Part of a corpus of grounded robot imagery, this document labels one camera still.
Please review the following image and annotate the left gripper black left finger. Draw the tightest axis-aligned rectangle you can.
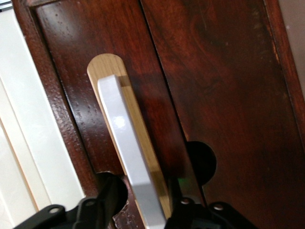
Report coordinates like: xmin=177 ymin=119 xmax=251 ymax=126
xmin=14 ymin=177 xmax=121 ymax=229

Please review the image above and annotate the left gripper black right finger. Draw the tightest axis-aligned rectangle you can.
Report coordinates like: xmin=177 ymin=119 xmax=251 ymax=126
xmin=163 ymin=178 xmax=258 ymax=229

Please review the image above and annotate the white drawer handle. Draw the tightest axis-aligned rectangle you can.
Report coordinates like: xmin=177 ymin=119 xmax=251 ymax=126
xmin=97 ymin=74 xmax=167 ymax=229

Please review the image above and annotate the dark wood drawer with handle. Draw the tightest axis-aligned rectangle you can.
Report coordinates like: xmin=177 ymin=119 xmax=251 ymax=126
xmin=30 ymin=0 xmax=205 ymax=229

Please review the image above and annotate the dark wood cabinet white top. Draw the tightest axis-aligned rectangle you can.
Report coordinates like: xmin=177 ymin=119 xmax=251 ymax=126
xmin=0 ymin=0 xmax=305 ymax=229

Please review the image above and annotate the dark wood drawer without handle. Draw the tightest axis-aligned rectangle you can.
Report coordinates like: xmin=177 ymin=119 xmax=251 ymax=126
xmin=140 ymin=0 xmax=305 ymax=229

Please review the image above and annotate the light wood handle backplate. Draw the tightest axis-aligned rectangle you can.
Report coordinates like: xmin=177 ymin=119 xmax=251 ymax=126
xmin=86 ymin=53 xmax=173 ymax=229

